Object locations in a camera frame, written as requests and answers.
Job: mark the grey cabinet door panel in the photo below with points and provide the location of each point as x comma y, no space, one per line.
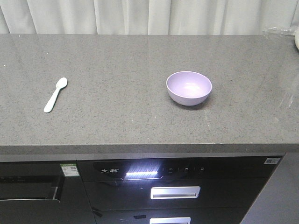
278,202

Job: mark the upper silver drawer handle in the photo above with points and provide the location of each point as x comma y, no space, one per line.
185,192

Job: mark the lower silver drawer handle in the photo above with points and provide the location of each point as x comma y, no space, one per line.
170,220

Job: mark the pale green plastic spoon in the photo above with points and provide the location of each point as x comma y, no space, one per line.
62,83

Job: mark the white curtain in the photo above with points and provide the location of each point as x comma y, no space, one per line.
147,17

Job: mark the white rice cooker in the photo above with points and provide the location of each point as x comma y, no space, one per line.
296,38

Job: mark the silver drawer handle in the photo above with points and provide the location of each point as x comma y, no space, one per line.
170,220
185,192

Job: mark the lilac plastic bowl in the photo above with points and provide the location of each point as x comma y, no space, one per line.
188,88

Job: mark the black two-drawer disinfection cabinet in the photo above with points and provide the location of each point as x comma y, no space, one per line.
203,190

